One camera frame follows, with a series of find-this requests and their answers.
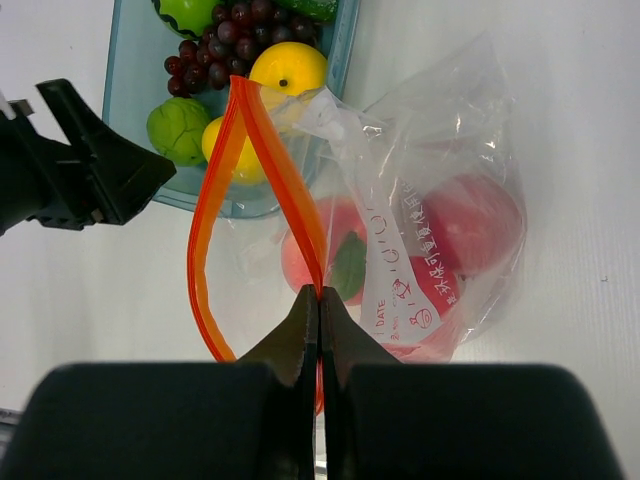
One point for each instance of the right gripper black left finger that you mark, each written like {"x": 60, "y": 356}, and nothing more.
{"x": 253, "y": 418}

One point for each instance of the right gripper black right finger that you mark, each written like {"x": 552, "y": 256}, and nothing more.
{"x": 389, "y": 420}

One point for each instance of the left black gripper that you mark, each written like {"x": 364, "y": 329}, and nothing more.
{"x": 67, "y": 187}

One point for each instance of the green guava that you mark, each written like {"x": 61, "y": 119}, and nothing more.
{"x": 175, "y": 129}

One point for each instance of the pink peach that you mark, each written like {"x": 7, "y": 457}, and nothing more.
{"x": 347, "y": 244}

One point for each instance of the clear zip top bag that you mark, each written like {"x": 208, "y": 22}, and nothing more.
{"x": 452, "y": 118}

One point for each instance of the red apple front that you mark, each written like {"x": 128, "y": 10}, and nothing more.
{"x": 475, "y": 221}

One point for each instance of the red apple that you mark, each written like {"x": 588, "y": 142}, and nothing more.
{"x": 430, "y": 330}
{"x": 475, "y": 221}

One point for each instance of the green cucumber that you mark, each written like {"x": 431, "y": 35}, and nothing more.
{"x": 322, "y": 11}

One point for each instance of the teal plastic fruit basket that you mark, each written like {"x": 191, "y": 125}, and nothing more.
{"x": 136, "y": 83}

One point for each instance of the green lime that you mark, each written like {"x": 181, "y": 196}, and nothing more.
{"x": 186, "y": 18}

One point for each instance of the dark grapes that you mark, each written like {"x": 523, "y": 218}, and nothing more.
{"x": 239, "y": 32}

